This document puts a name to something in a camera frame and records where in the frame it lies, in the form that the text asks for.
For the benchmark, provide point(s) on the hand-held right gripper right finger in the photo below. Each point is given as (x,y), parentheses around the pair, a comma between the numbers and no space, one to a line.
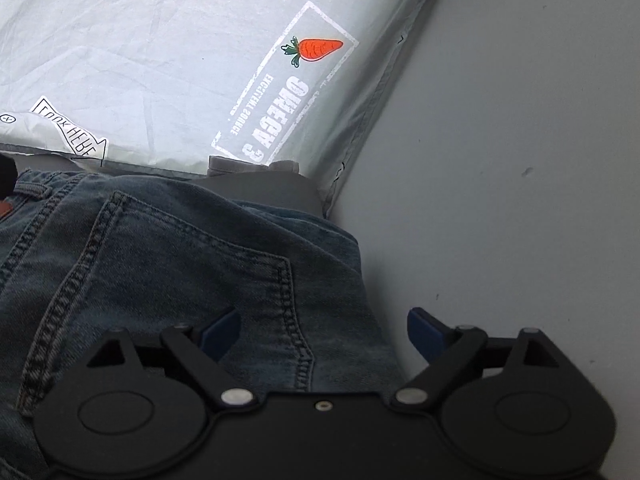
(427,332)

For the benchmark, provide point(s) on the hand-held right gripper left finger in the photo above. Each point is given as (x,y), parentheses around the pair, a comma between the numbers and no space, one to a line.
(222,332)

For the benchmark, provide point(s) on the blue denim jeans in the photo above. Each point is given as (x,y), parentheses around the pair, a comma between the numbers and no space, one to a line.
(175,260)

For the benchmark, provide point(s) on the white printed sheet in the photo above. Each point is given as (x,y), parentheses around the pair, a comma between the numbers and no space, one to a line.
(165,60)

